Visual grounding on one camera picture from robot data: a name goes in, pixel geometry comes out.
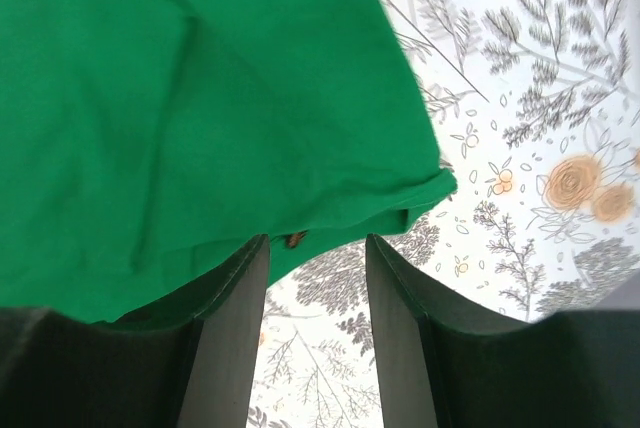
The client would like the green t shirt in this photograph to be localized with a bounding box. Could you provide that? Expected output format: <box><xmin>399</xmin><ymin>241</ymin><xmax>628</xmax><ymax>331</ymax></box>
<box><xmin>1</xmin><ymin>0</ymin><xmax>456</xmax><ymax>322</ymax></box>

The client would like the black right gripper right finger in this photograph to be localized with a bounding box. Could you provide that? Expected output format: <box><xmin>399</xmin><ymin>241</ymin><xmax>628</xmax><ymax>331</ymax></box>
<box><xmin>365</xmin><ymin>234</ymin><xmax>526</xmax><ymax>427</ymax></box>

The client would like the floral table mat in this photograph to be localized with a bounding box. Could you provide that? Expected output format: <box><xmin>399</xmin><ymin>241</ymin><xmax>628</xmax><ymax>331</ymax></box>
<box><xmin>244</xmin><ymin>0</ymin><xmax>640</xmax><ymax>428</ymax></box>

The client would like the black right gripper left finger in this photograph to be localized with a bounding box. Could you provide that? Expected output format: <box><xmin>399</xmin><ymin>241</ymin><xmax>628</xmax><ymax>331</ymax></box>
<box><xmin>114</xmin><ymin>233</ymin><xmax>272</xmax><ymax>428</ymax></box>

